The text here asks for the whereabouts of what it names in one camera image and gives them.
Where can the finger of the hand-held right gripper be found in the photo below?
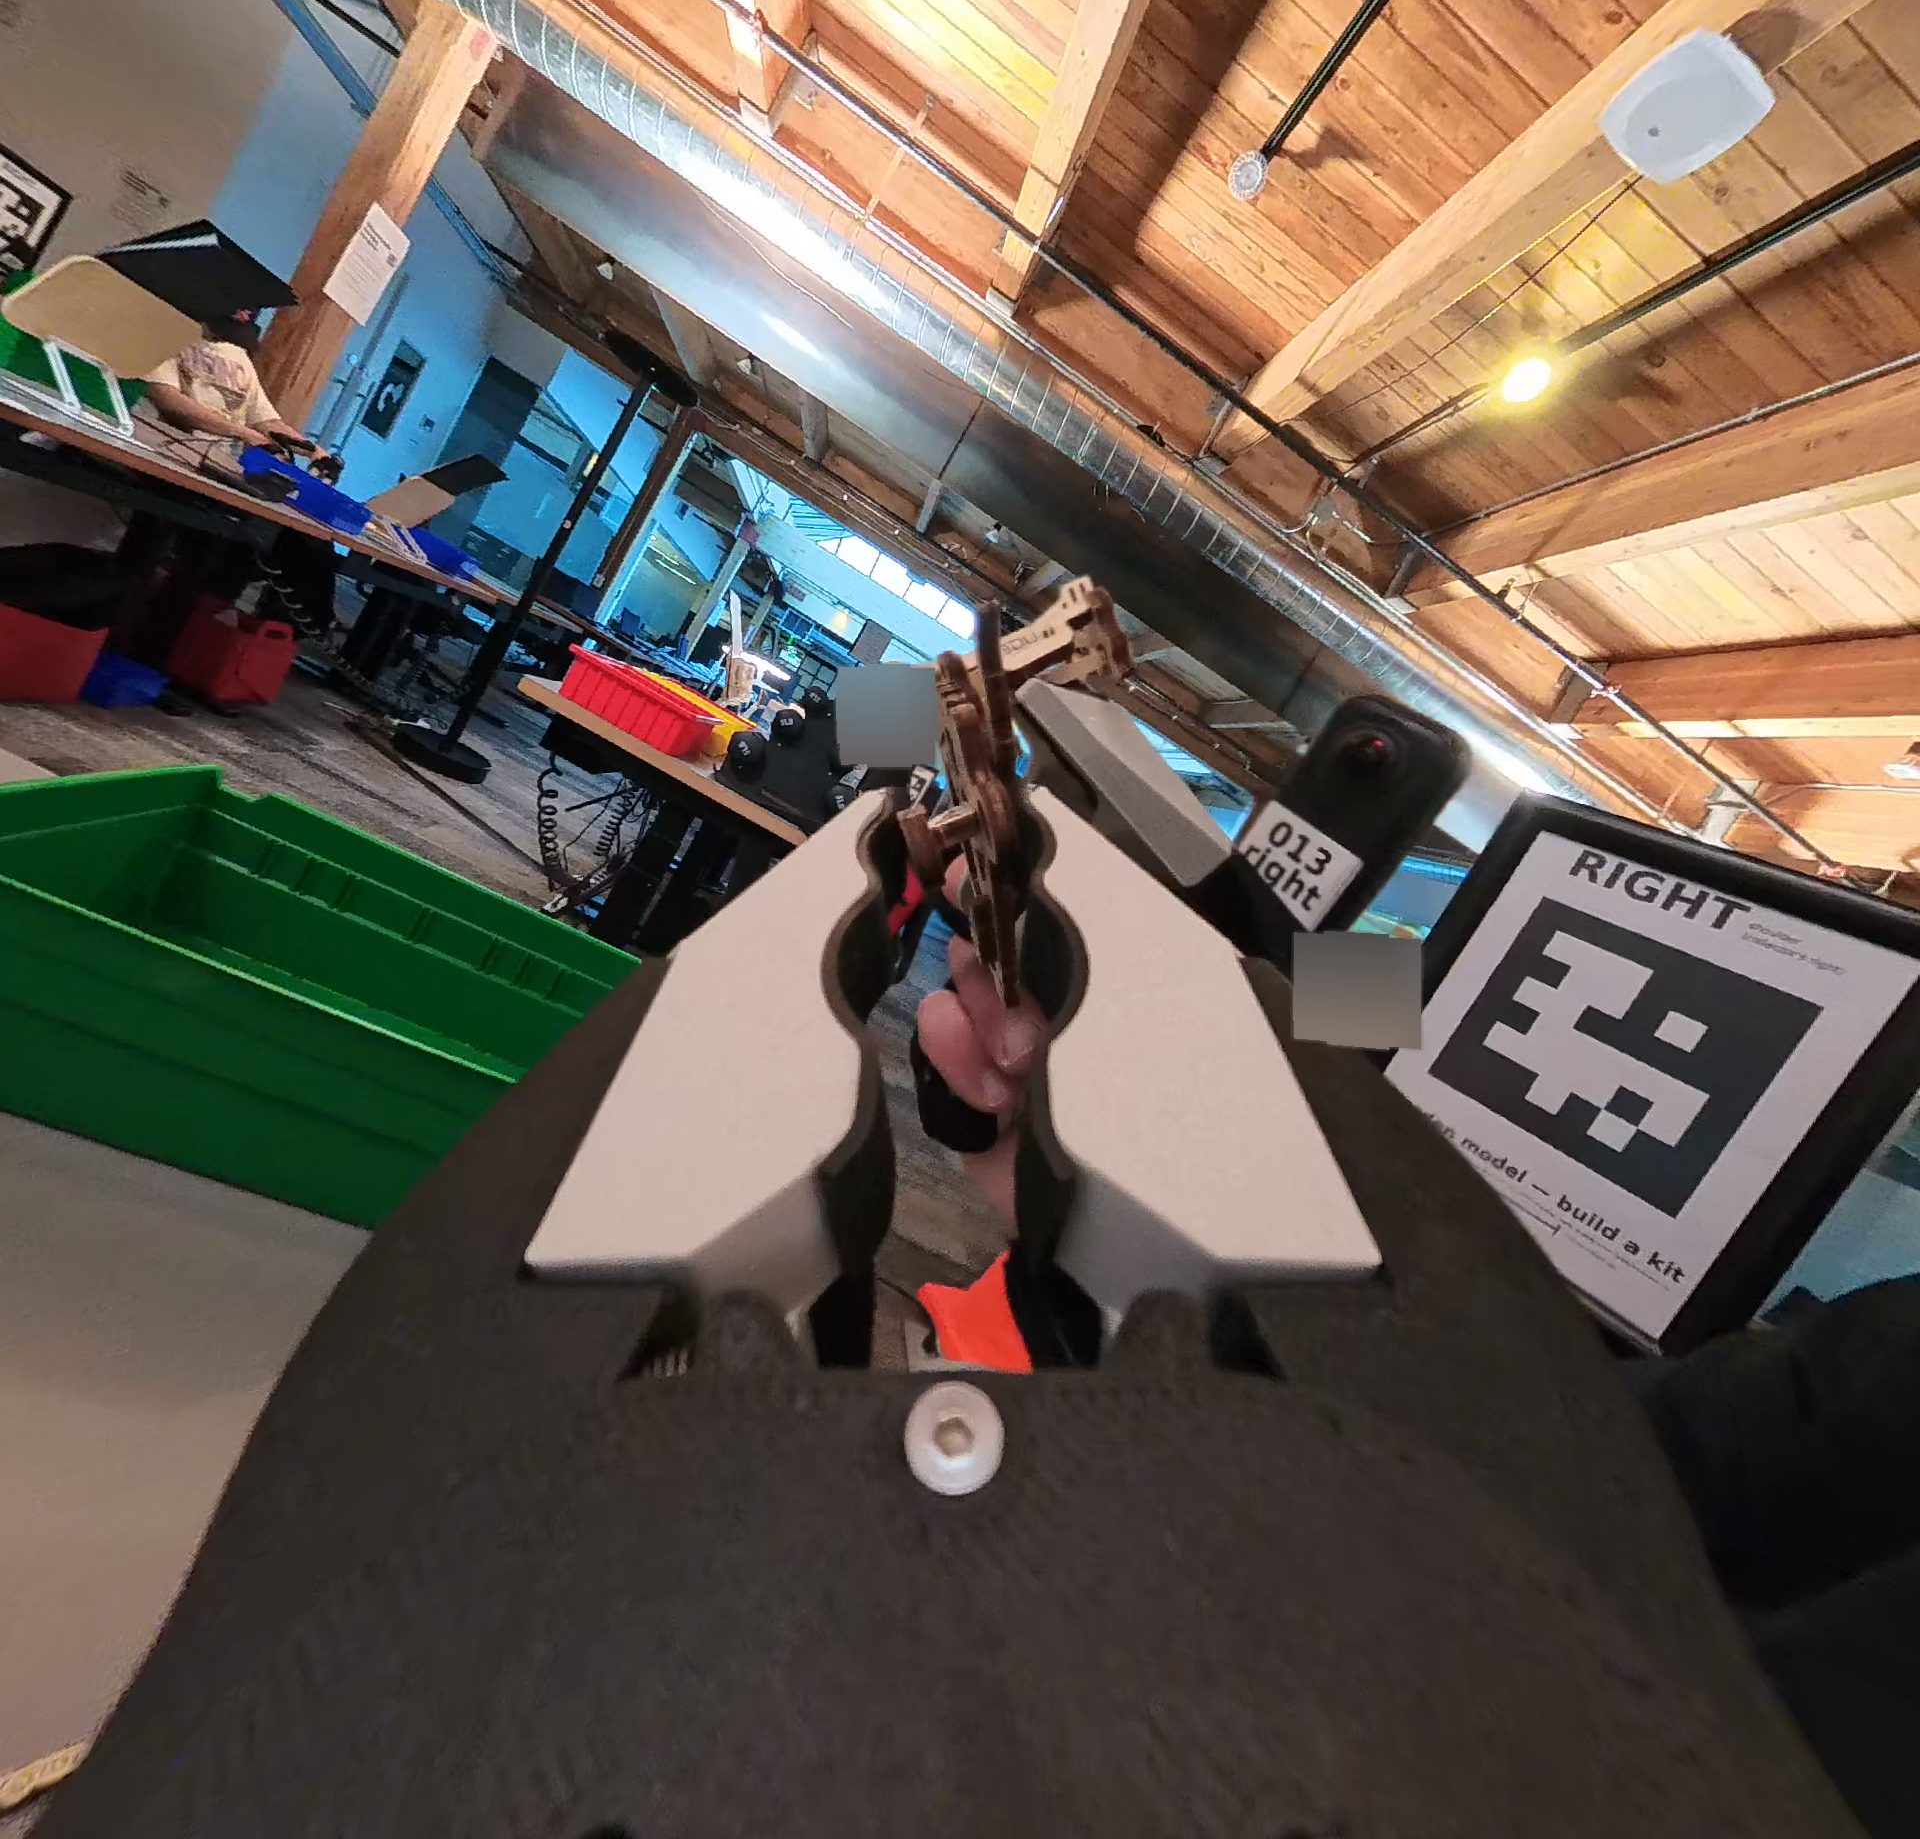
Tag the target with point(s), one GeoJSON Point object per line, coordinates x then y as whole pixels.
{"type": "Point", "coordinates": [1127, 774]}

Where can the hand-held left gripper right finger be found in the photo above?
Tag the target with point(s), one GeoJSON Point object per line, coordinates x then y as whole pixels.
{"type": "Point", "coordinates": [1204, 1105]}

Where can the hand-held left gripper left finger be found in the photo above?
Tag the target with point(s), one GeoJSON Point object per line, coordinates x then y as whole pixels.
{"type": "Point", "coordinates": [705, 1105]}

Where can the wooden model frame part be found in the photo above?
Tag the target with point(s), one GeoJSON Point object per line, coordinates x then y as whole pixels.
{"type": "Point", "coordinates": [1078, 638]}

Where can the wooden model lever assembly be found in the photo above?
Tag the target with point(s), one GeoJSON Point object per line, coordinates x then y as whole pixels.
{"type": "Point", "coordinates": [980, 818]}

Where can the person's right hand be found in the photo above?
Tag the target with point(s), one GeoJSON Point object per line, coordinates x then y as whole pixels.
{"type": "Point", "coordinates": [980, 1036]}

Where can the black chair with red jacket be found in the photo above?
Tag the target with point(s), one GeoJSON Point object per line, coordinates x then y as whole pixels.
{"type": "Point", "coordinates": [909, 910]}

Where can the wooden top workbench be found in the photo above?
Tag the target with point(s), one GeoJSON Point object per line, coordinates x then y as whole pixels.
{"type": "Point", "coordinates": [753, 808]}

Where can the orange red plastic piece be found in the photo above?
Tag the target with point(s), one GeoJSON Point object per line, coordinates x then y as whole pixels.
{"type": "Point", "coordinates": [980, 1324]}

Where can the black dumbbell rack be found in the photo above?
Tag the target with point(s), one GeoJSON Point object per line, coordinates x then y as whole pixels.
{"type": "Point", "coordinates": [788, 757]}

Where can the yellow bin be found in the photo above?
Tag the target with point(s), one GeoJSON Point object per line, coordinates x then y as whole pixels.
{"type": "Point", "coordinates": [729, 735]}

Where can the black framed marker sign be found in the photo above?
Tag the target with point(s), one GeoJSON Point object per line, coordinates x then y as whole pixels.
{"type": "Point", "coordinates": [1651, 1058]}

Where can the red plastic bin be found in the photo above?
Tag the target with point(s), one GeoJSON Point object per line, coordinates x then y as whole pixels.
{"type": "Point", "coordinates": [641, 696]}

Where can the glowing ceiling lamp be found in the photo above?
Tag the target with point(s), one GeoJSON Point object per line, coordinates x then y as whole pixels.
{"type": "Point", "coordinates": [1530, 374]}

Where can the tall black stand with base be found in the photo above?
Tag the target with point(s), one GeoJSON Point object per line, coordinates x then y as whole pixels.
{"type": "Point", "coordinates": [444, 747]}

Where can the round ceiling sensor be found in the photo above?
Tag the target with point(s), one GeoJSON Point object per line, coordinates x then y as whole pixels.
{"type": "Point", "coordinates": [1255, 178]}

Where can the red storage tote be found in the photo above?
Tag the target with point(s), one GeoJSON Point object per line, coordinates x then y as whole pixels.
{"type": "Point", "coordinates": [235, 653]}
{"type": "Point", "coordinates": [55, 653]}

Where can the blue plastic bin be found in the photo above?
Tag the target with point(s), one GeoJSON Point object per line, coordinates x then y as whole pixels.
{"type": "Point", "coordinates": [314, 494]}

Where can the small toothed wooden part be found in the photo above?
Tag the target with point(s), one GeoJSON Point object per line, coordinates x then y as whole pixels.
{"type": "Point", "coordinates": [39, 1778]}

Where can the thick wooden column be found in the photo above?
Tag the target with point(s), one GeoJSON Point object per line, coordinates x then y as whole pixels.
{"type": "Point", "coordinates": [376, 189]}

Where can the pale wooden book stand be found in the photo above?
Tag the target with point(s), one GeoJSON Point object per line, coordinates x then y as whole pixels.
{"type": "Point", "coordinates": [87, 314]}

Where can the long spiral ceiling duct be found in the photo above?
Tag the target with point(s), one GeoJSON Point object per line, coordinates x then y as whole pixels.
{"type": "Point", "coordinates": [964, 357]}

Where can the black ceiling rail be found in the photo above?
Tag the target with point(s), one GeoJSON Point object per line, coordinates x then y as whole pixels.
{"type": "Point", "coordinates": [1344, 51]}
{"type": "Point", "coordinates": [1753, 242]}

